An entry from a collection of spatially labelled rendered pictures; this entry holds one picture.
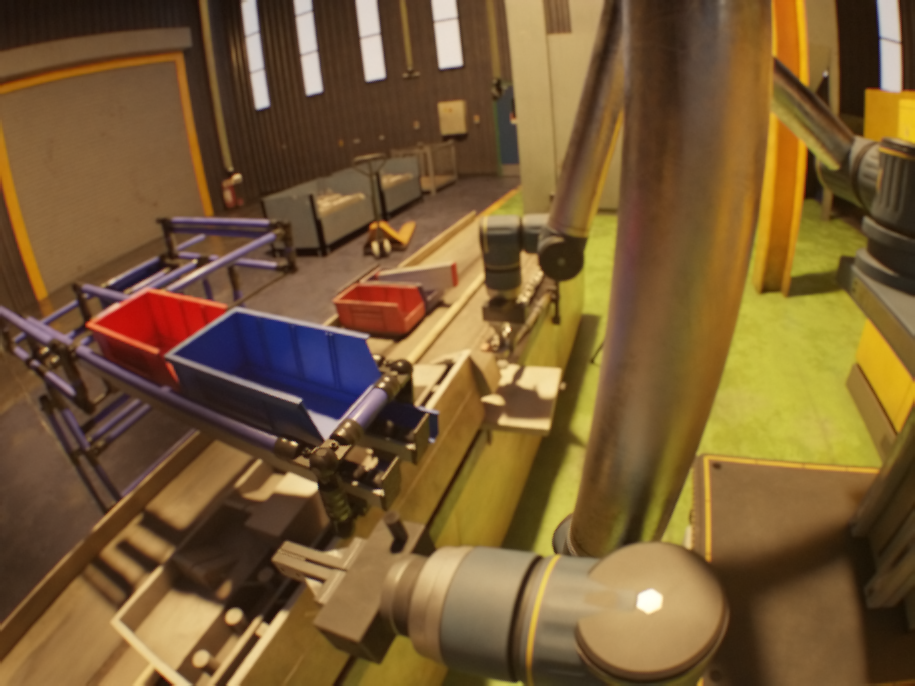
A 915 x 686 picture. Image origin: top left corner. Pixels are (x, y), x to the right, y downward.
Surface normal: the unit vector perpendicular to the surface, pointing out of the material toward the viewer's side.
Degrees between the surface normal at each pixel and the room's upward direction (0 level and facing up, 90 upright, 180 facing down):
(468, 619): 37
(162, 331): 88
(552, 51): 90
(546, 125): 90
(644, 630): 11
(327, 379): 88
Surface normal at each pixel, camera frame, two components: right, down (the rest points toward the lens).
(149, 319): 0.93, 0.15
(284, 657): 0.90, -0.05
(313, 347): -0.36, 0.46
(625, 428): -0.71, 0.36
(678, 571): -0.29, -0.83
